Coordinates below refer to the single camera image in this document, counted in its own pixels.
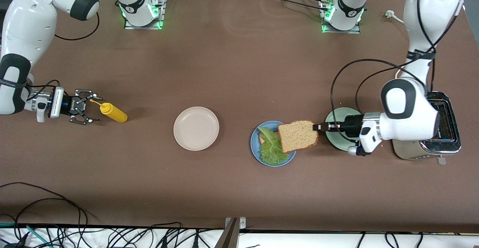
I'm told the white toaster power cord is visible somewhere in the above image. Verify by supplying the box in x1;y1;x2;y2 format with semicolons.
385;10;406;25

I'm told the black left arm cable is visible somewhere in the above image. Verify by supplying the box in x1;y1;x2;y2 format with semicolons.
330;0;466;144

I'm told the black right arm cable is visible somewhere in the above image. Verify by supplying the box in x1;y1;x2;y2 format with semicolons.
26;10;101;101

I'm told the black cable on table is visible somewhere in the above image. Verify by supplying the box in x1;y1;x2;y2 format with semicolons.
0;183;90;248

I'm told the yellow squeeze bottle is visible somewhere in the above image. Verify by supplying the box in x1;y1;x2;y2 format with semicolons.
89;99;128;123

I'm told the teal cable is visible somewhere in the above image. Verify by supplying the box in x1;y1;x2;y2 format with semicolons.
0;223;51;248

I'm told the light green plate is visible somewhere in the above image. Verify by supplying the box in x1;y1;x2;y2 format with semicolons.
324;107;363;152

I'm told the blue plate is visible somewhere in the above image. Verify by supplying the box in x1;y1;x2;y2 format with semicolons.
250;121;298;167

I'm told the green lettuce leaf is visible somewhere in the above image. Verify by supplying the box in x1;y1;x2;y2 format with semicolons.
258;127;290;165

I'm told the cream white plate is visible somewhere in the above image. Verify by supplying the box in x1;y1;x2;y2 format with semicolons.
173;107;220;151

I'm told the beige steel toaster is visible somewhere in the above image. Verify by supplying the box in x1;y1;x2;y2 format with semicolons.
391;91;462;165

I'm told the metal table edge bracket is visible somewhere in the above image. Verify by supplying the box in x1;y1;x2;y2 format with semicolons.
214;217;247;248

